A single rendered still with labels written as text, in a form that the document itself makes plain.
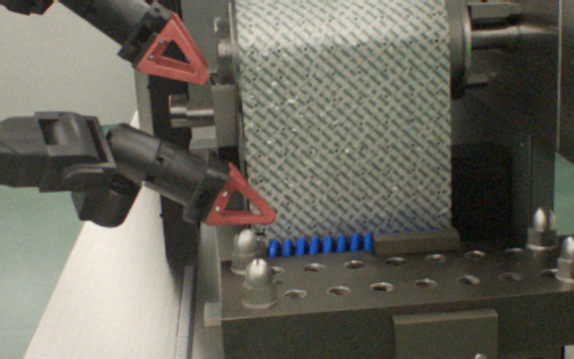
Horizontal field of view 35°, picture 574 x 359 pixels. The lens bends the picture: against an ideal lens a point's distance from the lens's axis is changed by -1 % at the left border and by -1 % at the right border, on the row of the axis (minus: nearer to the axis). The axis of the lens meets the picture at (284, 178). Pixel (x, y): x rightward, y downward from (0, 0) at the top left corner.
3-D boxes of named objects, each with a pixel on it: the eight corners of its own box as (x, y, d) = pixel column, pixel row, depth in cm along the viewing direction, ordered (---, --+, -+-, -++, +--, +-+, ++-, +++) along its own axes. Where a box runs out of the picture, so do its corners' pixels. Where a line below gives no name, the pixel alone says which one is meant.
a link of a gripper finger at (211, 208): (262, 250, 104) (186, 216, 102) (259, 230, 111) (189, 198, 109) (288, 198, 103) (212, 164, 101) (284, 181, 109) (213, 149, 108)
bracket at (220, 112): (202, 312, 121) (182, 85, 113) (250, 308, 122) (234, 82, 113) (201, 328, 116) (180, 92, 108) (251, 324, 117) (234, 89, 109)
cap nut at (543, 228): (521, 240, 103) (521, 202, 102) (552, 238, 103) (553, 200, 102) (531, 251, 100) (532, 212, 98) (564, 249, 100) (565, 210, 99)
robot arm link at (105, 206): (69, 171, 94) (50, 113, 98) (39, 241, 100) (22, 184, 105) (171, 173, 101) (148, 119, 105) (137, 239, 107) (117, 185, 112)
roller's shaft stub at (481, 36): (450, 54, 110) (450, 17, 109) (507, 50, 111) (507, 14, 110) (459, 59, 106) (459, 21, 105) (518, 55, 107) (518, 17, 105)
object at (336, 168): (253, 260, 107) (242, 106, 102) (449, 244, 108) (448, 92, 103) (253, 261, 107) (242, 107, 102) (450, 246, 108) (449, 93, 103)
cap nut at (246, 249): (230, 263, 102) (227, 224, 100) (263, 260, 102) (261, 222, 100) (231, 275, 98) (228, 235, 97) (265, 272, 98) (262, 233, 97)
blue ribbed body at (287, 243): (266, 263, 107) (264, 235, 106) (447, 249, 108) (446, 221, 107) (268, 274, 103) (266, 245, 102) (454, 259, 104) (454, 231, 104)
